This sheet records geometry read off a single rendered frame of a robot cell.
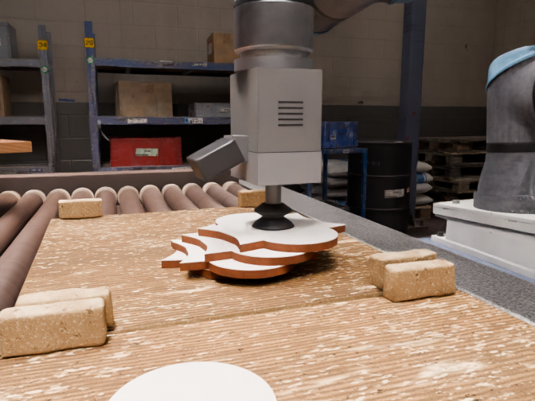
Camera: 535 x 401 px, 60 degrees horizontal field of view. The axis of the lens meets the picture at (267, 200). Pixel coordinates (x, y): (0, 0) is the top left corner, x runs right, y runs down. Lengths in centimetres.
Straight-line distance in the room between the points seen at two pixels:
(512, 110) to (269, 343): 54
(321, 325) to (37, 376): 18
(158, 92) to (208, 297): 426
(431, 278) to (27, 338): 29
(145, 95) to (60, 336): 430
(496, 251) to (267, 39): 47
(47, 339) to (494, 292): 38
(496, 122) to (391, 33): 543
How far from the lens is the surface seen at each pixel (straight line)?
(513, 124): 75
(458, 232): 80
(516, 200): 74
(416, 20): 492
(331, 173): 474
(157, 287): 41
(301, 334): 32
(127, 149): 449
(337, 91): 574
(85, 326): 32
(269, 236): 43
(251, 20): 44
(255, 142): 42
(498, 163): 76
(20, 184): 119
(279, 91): 42
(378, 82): 602
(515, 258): 73
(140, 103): 457
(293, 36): 43
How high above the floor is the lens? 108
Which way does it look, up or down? 10 degrees down
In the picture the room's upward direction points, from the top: straight up
